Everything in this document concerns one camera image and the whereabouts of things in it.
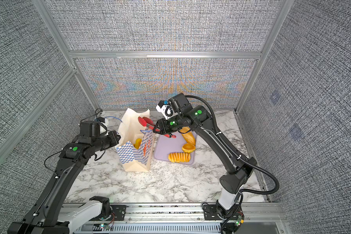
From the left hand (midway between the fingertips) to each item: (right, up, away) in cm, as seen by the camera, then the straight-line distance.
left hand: (121, 135), depth 74 cm
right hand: (+19, +4, -6) cm, 20 cm away
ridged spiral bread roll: (+30, -14, +14) cm, 36 cm away
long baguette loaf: (+36, -1, +23) cm, 43 cm away
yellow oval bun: (+5, -6, +12) cm, 14 cm away
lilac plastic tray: (+20, -8, +24) cm, 32 cm away
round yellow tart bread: (+36, -9, +18) cm, 41 cm away
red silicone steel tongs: (+13, +7, -5) cm, 16 cm away
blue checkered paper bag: (-1, +5, +21) cm, 21 cm away
